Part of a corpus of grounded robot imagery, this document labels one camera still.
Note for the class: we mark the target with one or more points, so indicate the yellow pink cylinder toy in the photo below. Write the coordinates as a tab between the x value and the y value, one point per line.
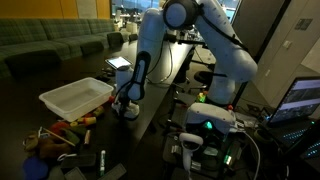
87	120

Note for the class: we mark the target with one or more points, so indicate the green yellow block toy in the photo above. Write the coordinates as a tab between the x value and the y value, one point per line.
99	111

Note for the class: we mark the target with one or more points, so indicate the white terry cloth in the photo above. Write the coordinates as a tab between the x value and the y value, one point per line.
131	111

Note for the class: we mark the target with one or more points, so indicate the green felt toy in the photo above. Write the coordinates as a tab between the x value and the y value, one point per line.
71	136

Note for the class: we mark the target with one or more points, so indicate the tablet with lit screen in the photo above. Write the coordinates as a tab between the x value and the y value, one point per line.
118	62

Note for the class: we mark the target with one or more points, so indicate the black rectangular block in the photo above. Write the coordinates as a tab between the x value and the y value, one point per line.
80	161
113	172
75	174

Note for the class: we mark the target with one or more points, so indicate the white plastic bin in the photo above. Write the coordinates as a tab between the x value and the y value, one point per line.
75	98

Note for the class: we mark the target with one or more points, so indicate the white green marker pen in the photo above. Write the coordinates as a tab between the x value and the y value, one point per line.
102	163

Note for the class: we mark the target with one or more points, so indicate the white VR headset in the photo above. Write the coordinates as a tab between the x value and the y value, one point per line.
210	115

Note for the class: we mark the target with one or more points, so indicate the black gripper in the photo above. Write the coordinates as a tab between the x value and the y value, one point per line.
124	103

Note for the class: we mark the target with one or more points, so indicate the brown plush toy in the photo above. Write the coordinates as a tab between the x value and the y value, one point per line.
46	148

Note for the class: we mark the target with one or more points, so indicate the white VR controller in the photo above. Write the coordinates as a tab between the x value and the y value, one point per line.
190	146

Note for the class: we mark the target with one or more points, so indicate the thin wooden stick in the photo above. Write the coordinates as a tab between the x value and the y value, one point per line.
60	137

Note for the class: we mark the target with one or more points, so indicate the black control box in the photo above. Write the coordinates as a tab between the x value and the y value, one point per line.
220	156

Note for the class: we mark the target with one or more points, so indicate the white light switch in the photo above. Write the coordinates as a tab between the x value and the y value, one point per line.
287	44

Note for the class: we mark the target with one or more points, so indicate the grey wall sign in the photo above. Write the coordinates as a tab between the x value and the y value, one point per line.
303	24

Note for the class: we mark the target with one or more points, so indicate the blue bean bag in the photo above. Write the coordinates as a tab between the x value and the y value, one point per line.
35	168

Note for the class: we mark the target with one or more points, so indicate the green yellow small toy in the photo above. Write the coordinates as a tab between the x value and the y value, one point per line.
202	97

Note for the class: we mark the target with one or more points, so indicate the red orange small toy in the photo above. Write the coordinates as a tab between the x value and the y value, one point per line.
111	99

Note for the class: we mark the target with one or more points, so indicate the open laptop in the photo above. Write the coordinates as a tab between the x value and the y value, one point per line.
300	96

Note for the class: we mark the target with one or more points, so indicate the green plaid sofa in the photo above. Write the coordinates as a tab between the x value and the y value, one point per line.
26	33

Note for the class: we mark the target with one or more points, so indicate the dark ottoman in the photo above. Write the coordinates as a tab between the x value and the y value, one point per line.
91	47

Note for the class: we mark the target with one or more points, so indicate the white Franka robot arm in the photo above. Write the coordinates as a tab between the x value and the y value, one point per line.
230	56

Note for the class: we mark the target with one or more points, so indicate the red soft toy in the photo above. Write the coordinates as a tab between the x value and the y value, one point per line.
60	127

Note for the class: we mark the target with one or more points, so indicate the black office chair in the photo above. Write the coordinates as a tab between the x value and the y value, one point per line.
205	78

